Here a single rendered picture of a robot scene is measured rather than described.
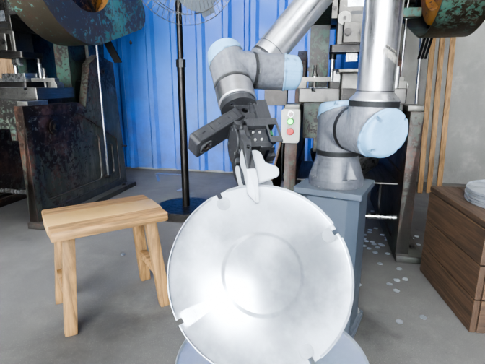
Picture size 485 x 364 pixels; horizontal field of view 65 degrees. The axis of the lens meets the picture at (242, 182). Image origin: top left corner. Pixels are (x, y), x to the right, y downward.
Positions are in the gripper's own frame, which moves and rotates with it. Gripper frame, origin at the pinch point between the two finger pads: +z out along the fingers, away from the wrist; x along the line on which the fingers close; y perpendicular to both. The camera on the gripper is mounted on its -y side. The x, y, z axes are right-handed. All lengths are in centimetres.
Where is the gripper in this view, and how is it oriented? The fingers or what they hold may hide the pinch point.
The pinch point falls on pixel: (250, 198)
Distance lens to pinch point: 62.8
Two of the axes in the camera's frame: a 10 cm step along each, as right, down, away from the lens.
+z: 2.1, 8.5, -4.8
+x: -2.0, 5.1, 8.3
